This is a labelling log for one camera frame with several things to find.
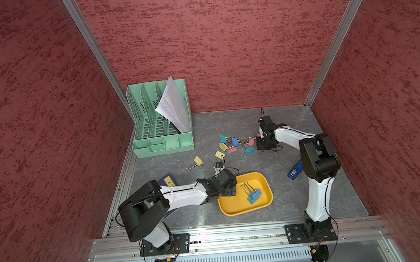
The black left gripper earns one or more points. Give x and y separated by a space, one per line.
230 191

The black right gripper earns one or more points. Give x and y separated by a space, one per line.
261 146

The teal binder clip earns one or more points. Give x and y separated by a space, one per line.
250 150
223 139
249 191

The yellow plastic tray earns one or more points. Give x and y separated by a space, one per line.
239 204

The teal binder clip bottom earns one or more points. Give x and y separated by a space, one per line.
249 191

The blue binder clip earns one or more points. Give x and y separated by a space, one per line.
235 142
257 194

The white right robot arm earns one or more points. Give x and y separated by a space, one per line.
319 162

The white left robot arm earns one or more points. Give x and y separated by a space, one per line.
143 212

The pink binder clip middle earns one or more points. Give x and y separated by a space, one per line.
251 142

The pink binder clip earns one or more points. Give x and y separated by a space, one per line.
232 149
251 142

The yellow binder clip middle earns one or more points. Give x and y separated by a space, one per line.
220 155

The yellow binder clip far left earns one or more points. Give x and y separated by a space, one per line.
197 162

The blue binder clip in pile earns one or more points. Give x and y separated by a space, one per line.
235 142

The pink binder clip lower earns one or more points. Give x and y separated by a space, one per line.
232 149

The yellow binder clip in pile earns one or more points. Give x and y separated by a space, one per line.
223 147

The blue stapler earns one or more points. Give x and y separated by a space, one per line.
295 171

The dark blue notebook yellow label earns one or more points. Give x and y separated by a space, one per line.
169 181

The green plastic file organizer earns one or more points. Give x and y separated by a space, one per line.
154 135

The white paper stack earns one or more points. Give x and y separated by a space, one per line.
173 107

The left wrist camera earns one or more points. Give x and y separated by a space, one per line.
219 165

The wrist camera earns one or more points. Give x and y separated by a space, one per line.
219 165
266 122

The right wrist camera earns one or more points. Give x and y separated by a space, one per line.
266 122

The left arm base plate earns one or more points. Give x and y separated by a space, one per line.
177 244

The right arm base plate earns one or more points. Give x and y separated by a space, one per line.
310 232

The aluminium front rail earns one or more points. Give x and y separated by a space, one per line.
273 235

